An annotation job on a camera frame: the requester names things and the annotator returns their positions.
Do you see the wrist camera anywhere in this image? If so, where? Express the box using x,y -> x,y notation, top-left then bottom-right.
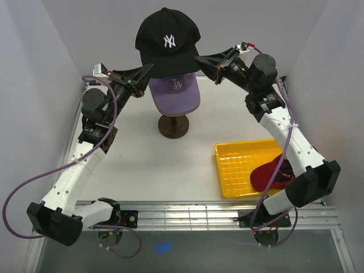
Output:
93,63 -> 109,78
235,42 -> 255,53

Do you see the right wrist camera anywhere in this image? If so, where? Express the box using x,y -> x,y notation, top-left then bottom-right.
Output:
235,42 -> 255,53

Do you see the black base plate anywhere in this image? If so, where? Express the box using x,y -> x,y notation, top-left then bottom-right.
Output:
117,210 -> 139,229
233,209 -> 291,228

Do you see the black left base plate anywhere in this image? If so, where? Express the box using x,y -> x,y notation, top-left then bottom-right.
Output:
117,210 -> 139,229

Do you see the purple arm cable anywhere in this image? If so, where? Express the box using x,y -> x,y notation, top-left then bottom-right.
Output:
249,45 -> 295,231
2,75 -> 119,239

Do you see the beige cap black letter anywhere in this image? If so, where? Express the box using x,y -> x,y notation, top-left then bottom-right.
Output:
155,101 -> 200,117

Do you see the aluminium front rail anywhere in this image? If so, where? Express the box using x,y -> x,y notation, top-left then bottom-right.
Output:
120,200 -> 341,232

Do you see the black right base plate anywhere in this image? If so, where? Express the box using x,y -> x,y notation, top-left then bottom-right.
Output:
233,209 -> 291,228

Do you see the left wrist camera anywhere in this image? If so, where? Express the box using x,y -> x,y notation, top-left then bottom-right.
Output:
93,63 -> 109,78

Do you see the purple LA cap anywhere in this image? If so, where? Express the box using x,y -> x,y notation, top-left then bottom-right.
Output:
148,72 -> 201,103

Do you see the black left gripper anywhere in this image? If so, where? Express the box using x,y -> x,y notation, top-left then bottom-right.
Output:
105,64 -> 156,125

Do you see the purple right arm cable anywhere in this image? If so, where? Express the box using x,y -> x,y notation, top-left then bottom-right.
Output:
249,45 -> 295,231

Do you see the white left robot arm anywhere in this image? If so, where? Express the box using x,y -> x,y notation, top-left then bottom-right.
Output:
27,63 -> 154,246

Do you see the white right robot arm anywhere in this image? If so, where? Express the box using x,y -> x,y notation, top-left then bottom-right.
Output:
195,47 -> 341,230

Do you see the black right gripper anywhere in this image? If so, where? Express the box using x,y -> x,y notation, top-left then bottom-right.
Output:
191,48 -> 255,94

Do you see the yellow plastic tray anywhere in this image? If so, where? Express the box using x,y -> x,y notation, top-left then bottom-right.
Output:
214,139 -> 282,199

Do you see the dark wooden round stand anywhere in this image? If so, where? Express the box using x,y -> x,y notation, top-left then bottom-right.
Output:
158,115 -> 189,139

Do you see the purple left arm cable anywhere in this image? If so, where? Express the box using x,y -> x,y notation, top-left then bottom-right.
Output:
2,75 -> 119,239

